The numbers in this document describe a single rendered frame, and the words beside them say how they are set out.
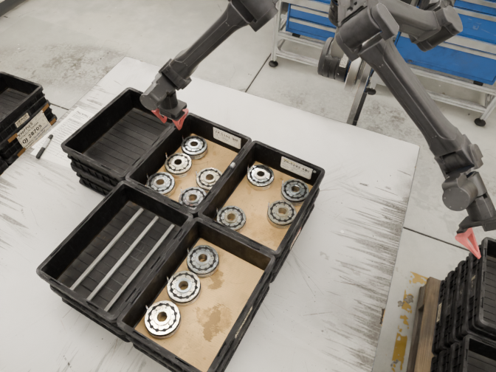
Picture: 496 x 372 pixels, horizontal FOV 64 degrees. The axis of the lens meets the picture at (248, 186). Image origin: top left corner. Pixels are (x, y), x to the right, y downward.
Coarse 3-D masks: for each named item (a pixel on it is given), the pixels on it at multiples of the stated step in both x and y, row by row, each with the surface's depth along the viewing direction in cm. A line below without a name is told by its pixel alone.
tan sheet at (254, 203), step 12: (276, 180) 151; (240, 192) 147; (252, 192) 147; (264, 192) 148; (276, 192) 148; (228, 204) 144; (240, 204) 144; (252, 204) 144; (264, 204) 144; (252, 216) 141; (264, 216) 141; (252, 228) 138; (264, 228) 138; (276, 228) 138; (288, 228) 138; (264, 240) 135; (276, 240) 135
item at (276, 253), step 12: (252, 144) 148; (264, 144) 149; (240, 156) 145; (288, 156) 145; (216, 192) 134; (312, 192) 136; (204, 204) 131; (204, 216) 128; (300, 216) 130; (228, 228) 126; (252, 240) 124; (288, 240) 126; (276, 252) 121
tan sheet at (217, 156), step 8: (208, 144) 161; (216, 144) 161; (176, 152) 158; (208, 152) 159; (216, 152) 159; (224, 152) 159; (232, 152) 159; (192, 160) 156; (200, 160) 156; (208, 160) 156; (216, 160) 156; (224, 160) 156; (160, 168) 153; (200, 168) 153; (216, 168) 154; (224, 168) 154; (192, 176) 151; (176, 184) 148; (184, 184) 149; (192, 184) 149; (176, 192) 146; (176, 200) 144; (192, 200) 144
